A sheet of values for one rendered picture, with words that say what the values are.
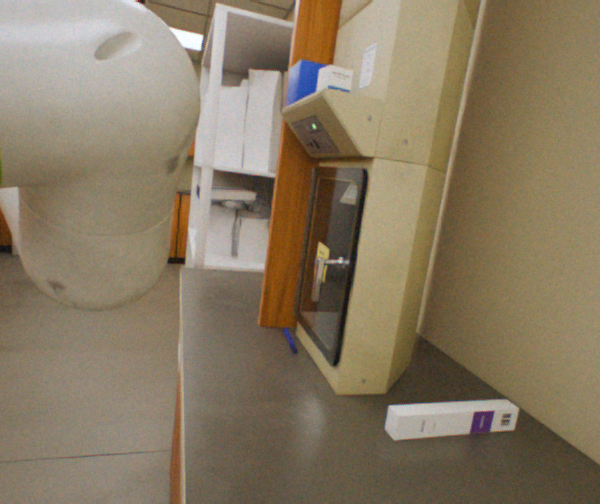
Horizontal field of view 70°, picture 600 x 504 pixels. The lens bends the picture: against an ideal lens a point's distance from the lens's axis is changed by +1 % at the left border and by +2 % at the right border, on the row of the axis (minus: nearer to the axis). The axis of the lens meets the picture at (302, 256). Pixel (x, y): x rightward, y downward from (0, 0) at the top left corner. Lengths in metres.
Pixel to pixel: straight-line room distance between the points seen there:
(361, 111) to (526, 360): 0.66
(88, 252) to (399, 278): 0.65
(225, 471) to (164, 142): 0.51
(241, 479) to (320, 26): 1.00
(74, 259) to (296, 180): 0.86
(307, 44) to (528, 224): 0.68
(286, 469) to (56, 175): 0.54
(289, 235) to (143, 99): 0.92
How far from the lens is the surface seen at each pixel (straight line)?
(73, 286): 0.34
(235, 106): 2.14
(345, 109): 0.78
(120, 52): 0.26
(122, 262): 0.32
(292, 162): 1.13
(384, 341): 0.89
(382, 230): 0.82
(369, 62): 0.91
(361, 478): 0.71
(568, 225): 1.03
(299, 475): 0.69
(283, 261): 1.15
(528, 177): 1.12
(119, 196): 0.28
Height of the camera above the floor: 1.36
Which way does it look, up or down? 10 degrees down
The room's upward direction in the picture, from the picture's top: 8 degrees clockwise
